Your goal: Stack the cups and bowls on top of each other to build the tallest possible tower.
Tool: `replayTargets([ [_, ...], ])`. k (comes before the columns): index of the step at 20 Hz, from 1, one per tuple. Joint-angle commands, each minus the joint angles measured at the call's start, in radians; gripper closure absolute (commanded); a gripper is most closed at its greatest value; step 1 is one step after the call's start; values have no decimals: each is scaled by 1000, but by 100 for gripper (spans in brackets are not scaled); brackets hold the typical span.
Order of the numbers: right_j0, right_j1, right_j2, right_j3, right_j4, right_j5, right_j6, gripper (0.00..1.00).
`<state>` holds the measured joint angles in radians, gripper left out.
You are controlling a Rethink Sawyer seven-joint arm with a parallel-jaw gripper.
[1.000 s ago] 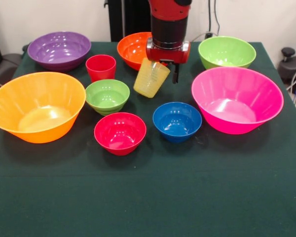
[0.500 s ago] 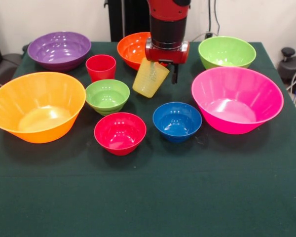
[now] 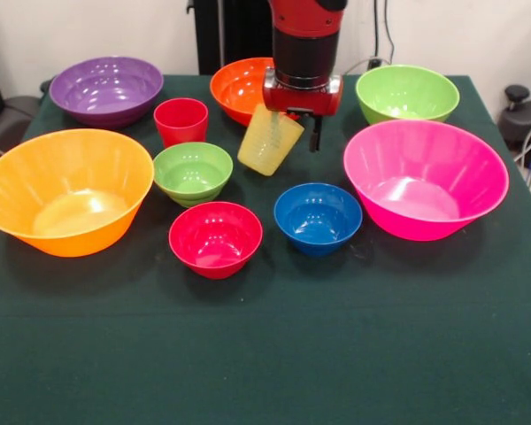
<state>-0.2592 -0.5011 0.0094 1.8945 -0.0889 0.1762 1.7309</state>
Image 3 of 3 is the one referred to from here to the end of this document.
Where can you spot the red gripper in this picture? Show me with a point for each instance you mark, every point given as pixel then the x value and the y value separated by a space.
pixel 303 99

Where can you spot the yellow translucent cup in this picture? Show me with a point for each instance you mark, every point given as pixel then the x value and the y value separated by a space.
pixel 265 150

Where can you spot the small blue bowl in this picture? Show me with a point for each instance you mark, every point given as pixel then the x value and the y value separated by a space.
pixel 317 219

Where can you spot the large pink bowl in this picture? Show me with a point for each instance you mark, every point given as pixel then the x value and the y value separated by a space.
pixel 425 177

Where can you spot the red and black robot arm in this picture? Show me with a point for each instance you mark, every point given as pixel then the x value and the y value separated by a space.
pixel 305 53

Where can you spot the orange bowl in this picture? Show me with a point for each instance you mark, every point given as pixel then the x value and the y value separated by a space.
pixel 239 93

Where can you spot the black power plug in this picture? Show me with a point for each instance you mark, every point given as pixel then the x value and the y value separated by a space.
pixel 375 62

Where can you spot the small green bowl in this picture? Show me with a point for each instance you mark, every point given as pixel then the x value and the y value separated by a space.
pixel 192 172

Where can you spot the red cup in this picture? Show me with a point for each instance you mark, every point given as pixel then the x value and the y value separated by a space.
pixel 181 121

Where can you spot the large light green bowl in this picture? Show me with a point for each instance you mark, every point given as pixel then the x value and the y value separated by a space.
pixel 407 95

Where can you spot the small red bowl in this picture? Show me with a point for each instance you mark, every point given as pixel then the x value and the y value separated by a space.
pixel 215 239

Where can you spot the purple bowl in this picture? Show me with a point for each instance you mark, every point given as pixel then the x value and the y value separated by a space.
pixel 106 88

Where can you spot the dark green tablecloth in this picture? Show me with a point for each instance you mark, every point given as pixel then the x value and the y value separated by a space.
pixel 265 354

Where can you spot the black round base with knob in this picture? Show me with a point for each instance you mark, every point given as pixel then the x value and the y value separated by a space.
pixel 526 119

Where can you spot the large yellow-orange bowl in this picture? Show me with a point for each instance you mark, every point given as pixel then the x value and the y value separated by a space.
pixel 66 190

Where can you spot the small black knob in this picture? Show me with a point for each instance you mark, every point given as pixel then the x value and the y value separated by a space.
pixel 45 86

